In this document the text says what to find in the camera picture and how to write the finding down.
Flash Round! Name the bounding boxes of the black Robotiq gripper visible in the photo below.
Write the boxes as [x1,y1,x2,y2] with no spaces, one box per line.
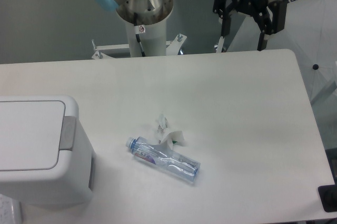
[213,0,287,51]

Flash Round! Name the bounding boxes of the white trash can body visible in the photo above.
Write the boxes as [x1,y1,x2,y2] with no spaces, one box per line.
[1,95,96,205]

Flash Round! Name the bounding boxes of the white trash can lid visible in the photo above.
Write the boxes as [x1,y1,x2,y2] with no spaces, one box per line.
[1,101,65,171]

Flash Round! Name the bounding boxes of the clear crumpled plastic wrapper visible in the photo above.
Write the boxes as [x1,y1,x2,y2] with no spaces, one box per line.
[156,114,169,135]

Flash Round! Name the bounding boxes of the white crumpled paper scrap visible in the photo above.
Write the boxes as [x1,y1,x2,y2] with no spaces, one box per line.
[154,130,187,150]

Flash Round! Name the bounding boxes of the clear plastic water bottle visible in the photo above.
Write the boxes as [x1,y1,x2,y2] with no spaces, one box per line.
[126,137,201,183]

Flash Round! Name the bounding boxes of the black device at table edge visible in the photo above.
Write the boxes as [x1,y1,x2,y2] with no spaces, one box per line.
[318,184,337,212]

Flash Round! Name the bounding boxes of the grey lid push button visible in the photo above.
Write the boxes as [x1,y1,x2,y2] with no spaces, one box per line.
[59,116,76,151]

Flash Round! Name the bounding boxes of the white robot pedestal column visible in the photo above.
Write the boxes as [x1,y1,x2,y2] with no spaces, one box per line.
[125,20,166,57]

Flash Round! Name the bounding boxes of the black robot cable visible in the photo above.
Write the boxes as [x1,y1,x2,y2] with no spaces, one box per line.
[133,12,146,57]

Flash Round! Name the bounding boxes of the white metal base frame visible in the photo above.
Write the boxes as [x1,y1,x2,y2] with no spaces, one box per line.
[92,34,187,59]

